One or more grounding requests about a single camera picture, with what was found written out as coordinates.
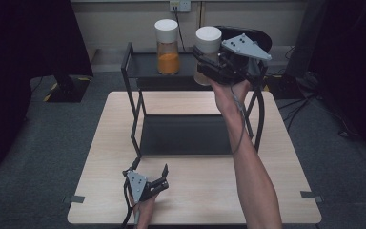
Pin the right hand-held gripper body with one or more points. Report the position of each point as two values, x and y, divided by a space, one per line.
241 58

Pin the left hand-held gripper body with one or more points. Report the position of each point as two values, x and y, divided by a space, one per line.
139 186

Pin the beige powder jar white lid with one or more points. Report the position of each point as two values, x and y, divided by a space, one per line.
208 38

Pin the orange powder jar white lid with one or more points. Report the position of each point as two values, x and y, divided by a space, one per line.
168 63

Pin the black two-tier metal rack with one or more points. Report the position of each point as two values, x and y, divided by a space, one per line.
184 135

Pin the person's left hand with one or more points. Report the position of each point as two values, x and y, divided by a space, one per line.
144 211

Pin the person's right hand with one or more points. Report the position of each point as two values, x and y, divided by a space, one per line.
230 97

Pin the black stand base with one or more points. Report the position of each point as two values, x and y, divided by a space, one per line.
68 89

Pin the dark curtain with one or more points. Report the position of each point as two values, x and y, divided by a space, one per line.
19 63
352 63

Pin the white wall socket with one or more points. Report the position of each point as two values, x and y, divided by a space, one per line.
180 5

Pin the grey table bracket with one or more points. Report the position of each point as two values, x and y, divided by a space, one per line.
311 195
74 199

